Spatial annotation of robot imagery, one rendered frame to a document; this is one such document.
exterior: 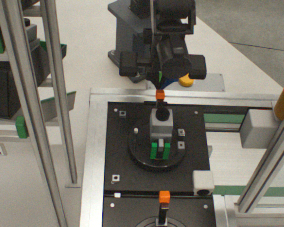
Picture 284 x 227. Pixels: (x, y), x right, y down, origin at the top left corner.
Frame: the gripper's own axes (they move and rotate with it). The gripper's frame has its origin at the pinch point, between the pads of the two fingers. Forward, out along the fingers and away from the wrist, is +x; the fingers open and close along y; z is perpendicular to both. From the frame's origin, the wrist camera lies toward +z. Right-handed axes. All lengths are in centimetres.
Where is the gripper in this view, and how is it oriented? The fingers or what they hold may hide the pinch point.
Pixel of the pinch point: (160, 80)
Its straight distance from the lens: 94.0
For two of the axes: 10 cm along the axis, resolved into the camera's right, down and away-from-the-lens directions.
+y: -10.0, -0.3, -0.5
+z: 0.0, -8.1, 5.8
